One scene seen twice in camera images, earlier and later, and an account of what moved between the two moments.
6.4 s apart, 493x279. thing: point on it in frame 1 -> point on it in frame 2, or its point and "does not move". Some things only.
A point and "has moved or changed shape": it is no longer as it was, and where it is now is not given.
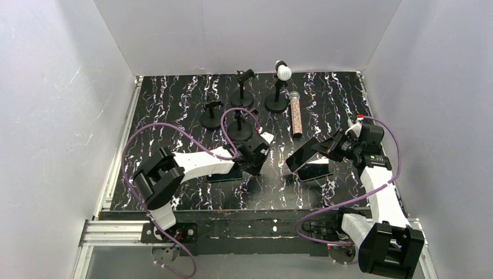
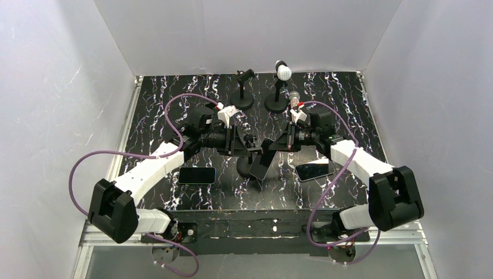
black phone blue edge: (232, 175) has moved or changed shape
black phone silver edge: (311, 171) does not move
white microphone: (283, 72) does not move
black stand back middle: (243, 98) does not move
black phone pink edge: (304, 153) has moved or changed shape
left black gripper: (256, 154) -> (235, 140)
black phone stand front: (240, 127) has moved or changed shape
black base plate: (272, 232) does not move
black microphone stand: (278, 102) does not move
